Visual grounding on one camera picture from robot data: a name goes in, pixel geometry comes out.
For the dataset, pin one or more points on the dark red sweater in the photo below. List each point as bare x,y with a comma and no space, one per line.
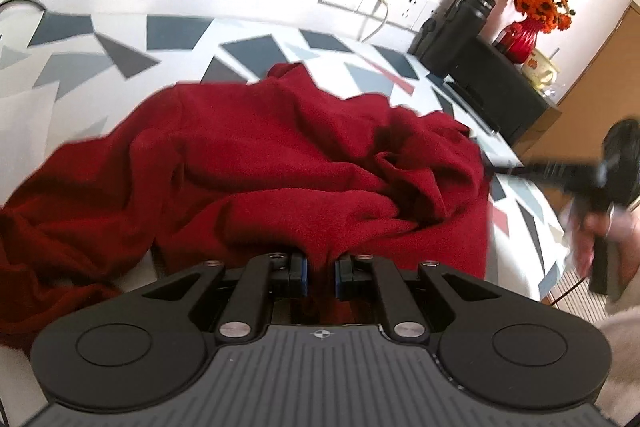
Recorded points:
225,167

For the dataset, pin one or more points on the geometric patterned tablecloth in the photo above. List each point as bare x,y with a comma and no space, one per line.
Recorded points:
240,32

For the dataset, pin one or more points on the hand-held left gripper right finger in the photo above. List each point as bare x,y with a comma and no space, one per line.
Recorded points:
342,279

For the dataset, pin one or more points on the black box speaker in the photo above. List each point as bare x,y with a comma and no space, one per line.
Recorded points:
500,92

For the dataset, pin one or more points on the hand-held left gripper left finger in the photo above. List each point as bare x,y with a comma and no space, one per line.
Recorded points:
299,274

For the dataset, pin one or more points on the cream printed mug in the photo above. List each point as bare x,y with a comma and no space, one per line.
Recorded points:
540,69

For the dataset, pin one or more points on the red glass vase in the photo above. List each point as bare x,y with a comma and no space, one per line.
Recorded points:
520,39

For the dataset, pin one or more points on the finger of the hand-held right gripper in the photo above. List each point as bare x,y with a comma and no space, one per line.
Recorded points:
545,172

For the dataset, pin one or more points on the person's right hand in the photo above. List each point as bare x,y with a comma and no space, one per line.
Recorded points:
626,232

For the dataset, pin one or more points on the black insulated bottle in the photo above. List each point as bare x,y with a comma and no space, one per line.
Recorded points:
450,32

